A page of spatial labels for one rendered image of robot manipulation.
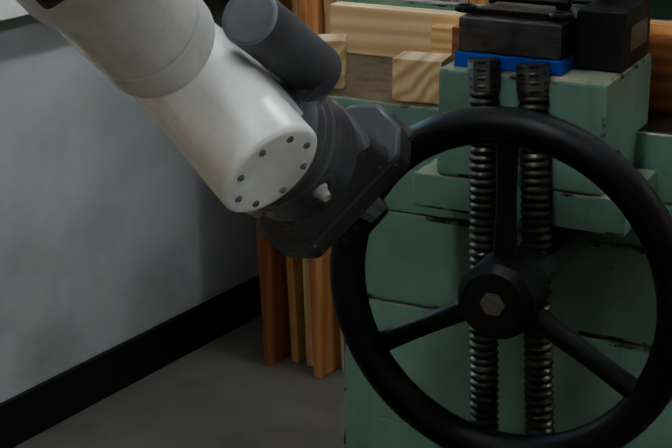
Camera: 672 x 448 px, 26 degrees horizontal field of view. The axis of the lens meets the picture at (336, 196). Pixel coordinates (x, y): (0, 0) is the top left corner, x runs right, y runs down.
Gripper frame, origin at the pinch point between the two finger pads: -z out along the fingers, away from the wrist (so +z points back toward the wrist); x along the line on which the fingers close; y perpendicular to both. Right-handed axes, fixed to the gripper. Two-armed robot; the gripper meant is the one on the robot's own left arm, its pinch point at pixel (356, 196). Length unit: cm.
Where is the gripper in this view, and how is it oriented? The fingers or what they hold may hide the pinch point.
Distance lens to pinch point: 104.6
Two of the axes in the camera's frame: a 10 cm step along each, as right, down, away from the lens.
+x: 7.0, -7.1, -1.0
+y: -6.1, -6.6, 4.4
